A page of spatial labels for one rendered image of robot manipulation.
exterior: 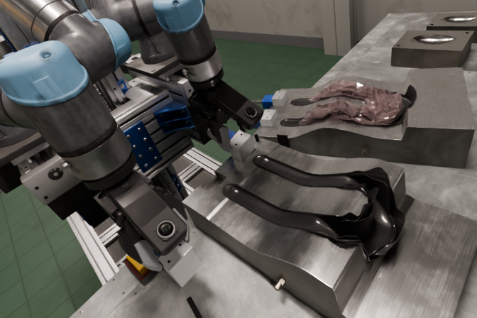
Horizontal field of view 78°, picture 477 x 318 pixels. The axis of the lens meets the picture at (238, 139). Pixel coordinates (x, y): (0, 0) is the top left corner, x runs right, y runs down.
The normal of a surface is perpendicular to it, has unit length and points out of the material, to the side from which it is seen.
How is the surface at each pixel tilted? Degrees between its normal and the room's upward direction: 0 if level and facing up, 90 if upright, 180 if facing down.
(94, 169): 90
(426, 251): 0
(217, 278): 0
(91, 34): 48
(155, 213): 32
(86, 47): 62
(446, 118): 0
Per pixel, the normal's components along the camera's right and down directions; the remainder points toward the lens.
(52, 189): 0.66, 0.29
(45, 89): 0.49, 0.38
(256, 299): -0.25, -0.77
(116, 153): 0.83, 0.12
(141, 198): 0.18, -0.54
